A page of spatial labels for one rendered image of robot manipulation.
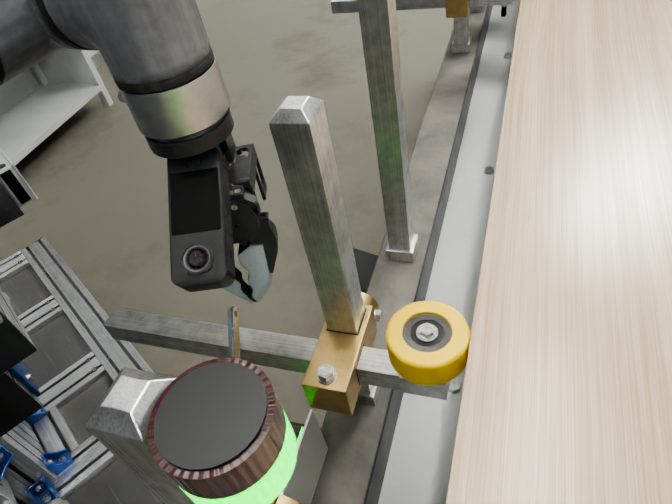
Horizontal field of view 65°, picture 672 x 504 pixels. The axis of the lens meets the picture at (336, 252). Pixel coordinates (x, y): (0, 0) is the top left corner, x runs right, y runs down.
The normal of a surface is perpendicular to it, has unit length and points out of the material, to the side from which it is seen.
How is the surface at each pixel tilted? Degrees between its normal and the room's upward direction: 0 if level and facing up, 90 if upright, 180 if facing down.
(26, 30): 98
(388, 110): 90
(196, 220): 31
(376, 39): 90
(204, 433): 0
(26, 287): 0
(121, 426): 45
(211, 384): 0
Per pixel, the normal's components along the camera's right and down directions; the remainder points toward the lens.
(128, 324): -0.16, -0.70
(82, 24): -0.41, 0.80
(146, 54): 0.17, 0.68
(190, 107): 0.49, 0.55
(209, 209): -0.09, -0.25
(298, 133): -0.29, 0.71
